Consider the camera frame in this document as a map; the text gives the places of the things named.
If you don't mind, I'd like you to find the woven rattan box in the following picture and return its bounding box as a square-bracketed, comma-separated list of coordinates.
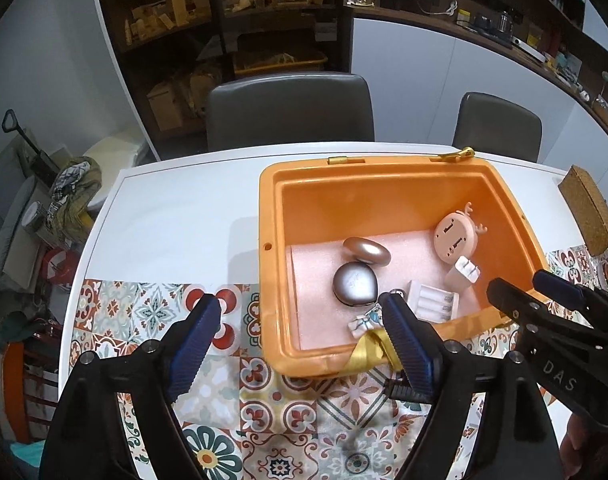
[558, 164, 608, 257]

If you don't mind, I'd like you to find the pink foam liner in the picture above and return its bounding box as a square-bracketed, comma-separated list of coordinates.
[286, 230, 485, 353]

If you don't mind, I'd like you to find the gold ribbon strap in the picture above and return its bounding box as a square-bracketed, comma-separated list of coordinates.
[345, 327, 402, 376]

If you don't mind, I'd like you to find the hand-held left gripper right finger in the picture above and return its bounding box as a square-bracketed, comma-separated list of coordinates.
[379, 292, 565, 480]

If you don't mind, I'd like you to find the silver round case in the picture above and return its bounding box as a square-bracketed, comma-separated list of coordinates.
[332, 260, 380, 306]

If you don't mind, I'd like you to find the patterned cloth bag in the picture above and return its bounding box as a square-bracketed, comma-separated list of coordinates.
[46, 156, 102, 233]

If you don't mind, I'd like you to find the black ribbed device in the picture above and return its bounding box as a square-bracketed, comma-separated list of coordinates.
[384, 377, 430, 403]

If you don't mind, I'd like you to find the grey leather chair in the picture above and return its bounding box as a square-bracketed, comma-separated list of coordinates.
[453, 92, 542, 163]
[205, 73, 375, 152]

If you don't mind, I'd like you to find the dark wooden shelf unit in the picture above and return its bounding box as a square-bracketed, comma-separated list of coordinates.
[89, 0, 355, 161]

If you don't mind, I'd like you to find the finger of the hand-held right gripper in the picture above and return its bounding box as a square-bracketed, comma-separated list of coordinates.
[531, 268, 608, 333]
[486, 276, 555, 336]

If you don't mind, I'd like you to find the orange frame stool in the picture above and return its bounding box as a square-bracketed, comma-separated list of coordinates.
[1, 340, 50, 446]

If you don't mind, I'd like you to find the rose gold oval case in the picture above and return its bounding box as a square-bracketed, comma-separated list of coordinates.
[342, 236, 392, 273]

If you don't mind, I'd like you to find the red round object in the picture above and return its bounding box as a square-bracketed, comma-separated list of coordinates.
[41, 247, 80, 286]

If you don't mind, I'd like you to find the white cushion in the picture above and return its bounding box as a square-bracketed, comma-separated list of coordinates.
[81, 127, 147, 168]

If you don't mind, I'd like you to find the person's right hand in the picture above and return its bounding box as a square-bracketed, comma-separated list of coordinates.
[559, 411, 608, 480]

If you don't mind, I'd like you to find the black handled shovel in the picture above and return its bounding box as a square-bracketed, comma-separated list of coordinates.
[1, 109, 55, 181]

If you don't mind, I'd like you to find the pink round antler night light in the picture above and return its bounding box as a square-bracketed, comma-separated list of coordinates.
[433, 201, 489, 263]

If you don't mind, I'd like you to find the small white blue figurine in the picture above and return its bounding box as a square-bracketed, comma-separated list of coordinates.
[347, 310, 385, 341]

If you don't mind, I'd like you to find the round metal tin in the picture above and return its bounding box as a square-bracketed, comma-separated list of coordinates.
[23, 201, 47, 233]

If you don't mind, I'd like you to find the white battery case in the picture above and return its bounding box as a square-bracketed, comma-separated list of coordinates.
[408, 280, 460, 322]

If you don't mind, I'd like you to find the patterned tile table mat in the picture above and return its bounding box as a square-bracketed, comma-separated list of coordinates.
[69, 245, 608, 480]

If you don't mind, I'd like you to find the orange plastic storage bin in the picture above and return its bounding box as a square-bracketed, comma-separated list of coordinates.
[259, 156, 557, 378]

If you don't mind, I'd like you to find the orange bin on shelf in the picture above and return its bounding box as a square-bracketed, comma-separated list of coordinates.
[233, 50, 329, 78]

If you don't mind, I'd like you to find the gold ribbon with red print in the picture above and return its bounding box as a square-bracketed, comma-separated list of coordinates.
[436, 146, 477, 162]

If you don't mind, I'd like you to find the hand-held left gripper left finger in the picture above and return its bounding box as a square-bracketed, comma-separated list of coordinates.
[39, 292, 223, 480]

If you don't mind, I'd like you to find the white cabinet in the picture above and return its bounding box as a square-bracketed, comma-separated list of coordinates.
[351, 15, 608, 171]

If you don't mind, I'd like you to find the brown cardboard box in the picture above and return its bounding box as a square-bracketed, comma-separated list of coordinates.
[146, 82, 185, 131]

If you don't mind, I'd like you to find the white charger plug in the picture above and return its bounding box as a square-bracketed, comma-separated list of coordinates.
[445, 255, 482, 293]

